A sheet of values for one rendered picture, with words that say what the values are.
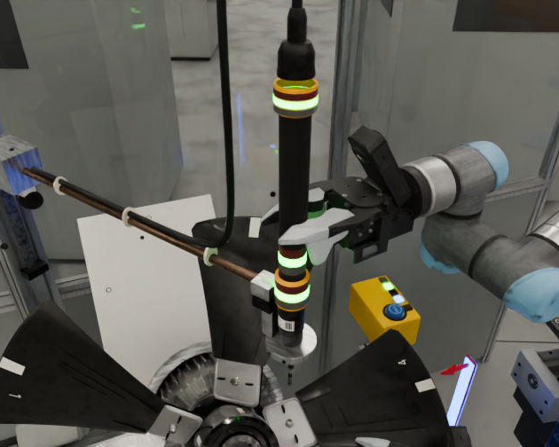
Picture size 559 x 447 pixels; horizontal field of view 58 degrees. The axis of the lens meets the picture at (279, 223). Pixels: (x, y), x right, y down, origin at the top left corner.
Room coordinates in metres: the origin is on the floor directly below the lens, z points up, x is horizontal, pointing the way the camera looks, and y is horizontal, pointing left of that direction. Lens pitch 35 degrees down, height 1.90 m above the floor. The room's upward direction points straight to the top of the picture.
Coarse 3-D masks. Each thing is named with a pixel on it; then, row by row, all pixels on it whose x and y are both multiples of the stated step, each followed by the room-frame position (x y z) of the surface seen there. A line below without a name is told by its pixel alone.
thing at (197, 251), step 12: (24, 168) 0.80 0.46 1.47; (36, 180) 0.77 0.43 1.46; (48, 180) 0.75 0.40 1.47; (72, 192) 0.71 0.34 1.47; (96, 204) 0.68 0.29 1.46; (120, 216) 0.64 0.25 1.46; (144, 228) 0.61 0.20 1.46; (168, 240) 0.59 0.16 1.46; (180, 240) 0.58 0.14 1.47; (192, 252) 0.56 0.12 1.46; (216, 264) 0.53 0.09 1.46; (228, 264) 0.53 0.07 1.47; (240, 276) 0.51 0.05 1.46; (252, 276) 0.50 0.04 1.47
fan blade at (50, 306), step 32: (32, 320) 0.48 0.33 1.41; (64, 320) 0.48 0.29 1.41; (32, 352) 0.46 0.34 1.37; (64, 352) 0.46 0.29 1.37; (96, 352) 0.46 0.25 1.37; (0, 384) 0.45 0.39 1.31; (32, 384) 0.45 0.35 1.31; (64, 384) 0.45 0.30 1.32; (96, 384) 0.45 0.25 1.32; (128, 384) 0.44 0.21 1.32; (0, 416) 0.44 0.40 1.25; (32, 416) 0.44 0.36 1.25; (64, 416) 0.44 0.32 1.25; (96, 416) 0.44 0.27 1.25; (128, 416) 0.44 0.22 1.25
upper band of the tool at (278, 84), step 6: (312, 78) 0.48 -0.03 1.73; (276, 84) 0.47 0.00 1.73; (282, 84) 0.49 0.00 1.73; (288, 84) 0.49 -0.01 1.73; (294, 84) 0.49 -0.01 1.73; (300, 84) 0.49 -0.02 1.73; (306, 84) 0.49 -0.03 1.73; (312, 84) 0.48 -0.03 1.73; (318, 84) 0.47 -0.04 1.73; (282, 90) 0.45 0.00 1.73; (288, 90) 0.45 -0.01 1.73; (294, 90) 0.45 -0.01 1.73; (300, 90) 0.45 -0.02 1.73; (306, 90) 0.45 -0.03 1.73; (312, 90) 0.46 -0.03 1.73; (282, 108) 0.45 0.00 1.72; (306, 108) 0.45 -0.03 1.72
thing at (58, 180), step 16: (224, 0) 0.52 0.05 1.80; (224, 16) 0.52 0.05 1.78; (224, 32) 0.52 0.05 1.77; (224, 48) 0.52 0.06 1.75; (224, 64) 0.52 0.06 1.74; (224, 80) 0.52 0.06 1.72; (224, 96) 0.52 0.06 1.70; (224, 112) 0.52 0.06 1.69; (224, 128) 0.52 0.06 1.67; (224, 144) 0.52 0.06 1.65; (48, 176) 0.75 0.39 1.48; (80, 192) 0.70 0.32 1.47; (128, 208) 0.64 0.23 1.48; (128, 224) 0.63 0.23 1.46; (160, 224) 0.60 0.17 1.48; (192, 240) 0.56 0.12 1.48; (224, 240) 0.53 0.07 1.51; (208, 256) 0.54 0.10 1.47
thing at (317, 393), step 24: (384, 336) 0.63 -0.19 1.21; (360, 360) 0.59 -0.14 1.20; (384, 360) 0.58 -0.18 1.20; (312, 384) 0.54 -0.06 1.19; (336, 384) 0.54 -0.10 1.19; (360, 384) 0.54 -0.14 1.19; (384, 384) 0.54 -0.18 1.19; (408, 384) 0.54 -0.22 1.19; (312, 408) 0.50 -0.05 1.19; (336, 408) 0.50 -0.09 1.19; (360, 408) 0.50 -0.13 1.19; (384, 408) 0.50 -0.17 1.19; (408, 408) 0.50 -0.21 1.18; (432, 408) 0.51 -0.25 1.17; (336, 432) 0.45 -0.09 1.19; (360, 432) 0.46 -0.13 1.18; (384, 432) 0.46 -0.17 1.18; (408, 432) 0.47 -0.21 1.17; (432, 432) 0.47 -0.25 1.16
